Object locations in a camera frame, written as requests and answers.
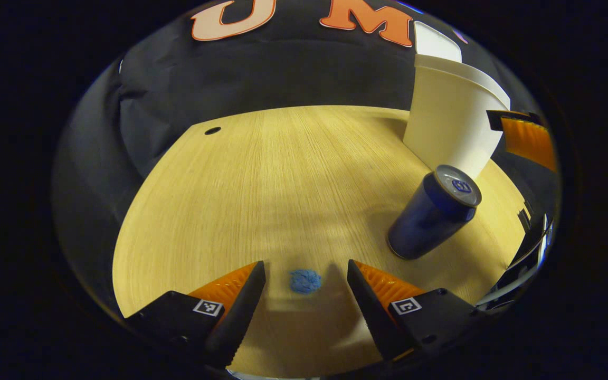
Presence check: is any blue paper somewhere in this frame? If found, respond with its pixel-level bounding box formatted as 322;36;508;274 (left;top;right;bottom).
289;269;322;295

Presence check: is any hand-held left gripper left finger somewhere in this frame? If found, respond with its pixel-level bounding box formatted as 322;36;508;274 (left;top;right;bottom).
123;260;267;369

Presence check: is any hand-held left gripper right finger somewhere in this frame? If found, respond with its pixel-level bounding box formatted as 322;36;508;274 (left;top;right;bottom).
347;259;487;362

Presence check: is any white desktop garbage bin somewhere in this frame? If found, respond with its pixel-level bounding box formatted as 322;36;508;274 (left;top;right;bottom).
403;21;511;180

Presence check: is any black backdrop cloth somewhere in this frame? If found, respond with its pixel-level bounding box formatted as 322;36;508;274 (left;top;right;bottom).
53;0;547;317

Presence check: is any blue pop can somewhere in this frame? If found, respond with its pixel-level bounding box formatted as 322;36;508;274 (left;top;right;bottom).
387;165;482;260

